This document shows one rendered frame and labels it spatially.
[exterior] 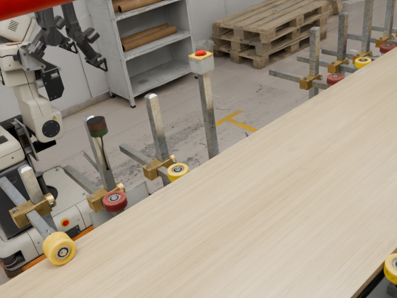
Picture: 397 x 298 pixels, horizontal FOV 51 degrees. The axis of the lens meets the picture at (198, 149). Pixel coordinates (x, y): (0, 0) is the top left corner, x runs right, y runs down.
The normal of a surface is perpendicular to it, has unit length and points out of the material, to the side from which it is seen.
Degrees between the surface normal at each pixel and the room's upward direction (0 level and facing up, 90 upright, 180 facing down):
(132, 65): 90
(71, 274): 0
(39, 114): 90
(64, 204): 0
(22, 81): 90
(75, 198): 0
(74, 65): 90
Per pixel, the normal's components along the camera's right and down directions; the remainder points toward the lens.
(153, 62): 0.65, 0.32
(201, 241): -0.13, -0.84
